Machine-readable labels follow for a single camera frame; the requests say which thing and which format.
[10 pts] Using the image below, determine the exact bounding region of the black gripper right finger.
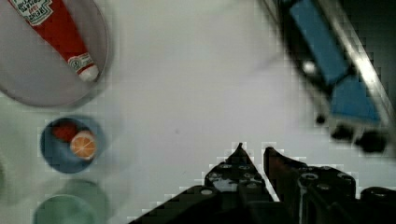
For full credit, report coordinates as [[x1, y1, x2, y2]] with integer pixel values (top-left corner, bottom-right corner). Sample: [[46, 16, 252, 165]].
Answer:
[[263, 147, 357, 224]]

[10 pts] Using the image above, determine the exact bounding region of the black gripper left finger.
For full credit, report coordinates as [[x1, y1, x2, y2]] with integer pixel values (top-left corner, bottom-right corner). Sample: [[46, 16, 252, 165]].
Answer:
[[205, 143, 273, 202]]

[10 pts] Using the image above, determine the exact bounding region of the black toaster oven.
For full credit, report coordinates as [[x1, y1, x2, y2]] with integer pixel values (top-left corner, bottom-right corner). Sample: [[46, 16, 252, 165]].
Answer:
[[258, 0, 395, 154]]

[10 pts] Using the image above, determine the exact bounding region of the toy orange slice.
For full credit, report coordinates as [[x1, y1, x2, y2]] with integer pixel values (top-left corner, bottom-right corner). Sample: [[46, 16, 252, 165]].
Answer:
[[70, 131, 97, 161]]

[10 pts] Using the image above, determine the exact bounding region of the green cup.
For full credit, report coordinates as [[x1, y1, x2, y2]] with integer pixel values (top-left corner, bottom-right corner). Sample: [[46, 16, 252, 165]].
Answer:
[[32, 179, 110, 224]]

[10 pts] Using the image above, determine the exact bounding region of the red toy strawberry in bowl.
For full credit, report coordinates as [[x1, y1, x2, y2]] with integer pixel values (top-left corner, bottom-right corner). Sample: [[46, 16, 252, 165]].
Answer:
[[51, 121, 78, 143]]

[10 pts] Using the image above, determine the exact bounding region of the blue small bowl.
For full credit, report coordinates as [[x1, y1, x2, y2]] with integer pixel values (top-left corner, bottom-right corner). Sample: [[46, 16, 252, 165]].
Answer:
[[39, 116, 106, 174]]

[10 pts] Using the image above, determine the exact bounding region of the grey round plate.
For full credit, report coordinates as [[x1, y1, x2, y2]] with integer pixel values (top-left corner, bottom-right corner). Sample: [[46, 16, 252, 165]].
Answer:
[[0, 0, 109, 107]]

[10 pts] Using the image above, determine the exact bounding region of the red plush ketchup bottle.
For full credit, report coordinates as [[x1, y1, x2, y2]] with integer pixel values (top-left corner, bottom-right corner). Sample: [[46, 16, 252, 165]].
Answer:
[[8, 0, 99, 81]]

